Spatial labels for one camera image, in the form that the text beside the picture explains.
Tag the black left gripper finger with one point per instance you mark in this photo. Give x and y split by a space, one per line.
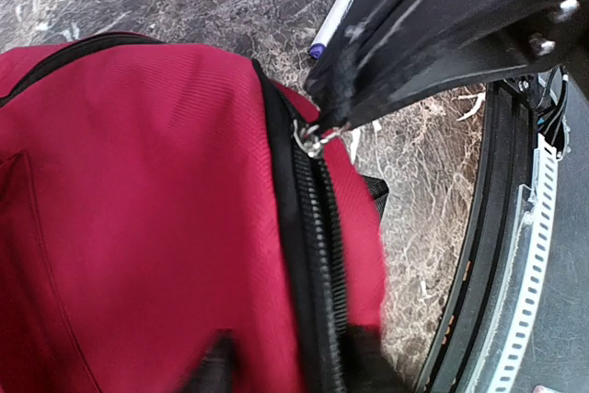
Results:
388 54

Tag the red student backpack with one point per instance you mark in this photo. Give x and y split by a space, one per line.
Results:
162 229

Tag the purple capped white marker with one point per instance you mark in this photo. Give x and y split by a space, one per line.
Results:
332 20

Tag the black curved table edge rail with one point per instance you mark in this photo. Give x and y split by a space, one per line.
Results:
505 163

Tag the white slotted cable duct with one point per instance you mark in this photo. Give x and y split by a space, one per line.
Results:
513 320

